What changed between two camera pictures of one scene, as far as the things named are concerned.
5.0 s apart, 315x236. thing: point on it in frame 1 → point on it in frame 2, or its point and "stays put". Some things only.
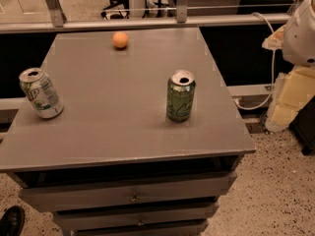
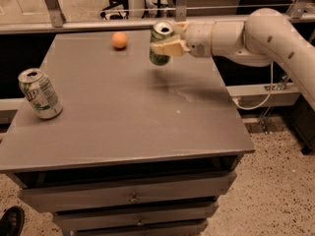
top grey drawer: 60,198 stays put
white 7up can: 40,90 stays put
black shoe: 12,221 stays put
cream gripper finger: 275,41 → 196,39
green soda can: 180,96 → 159,31
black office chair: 118,7 stays put
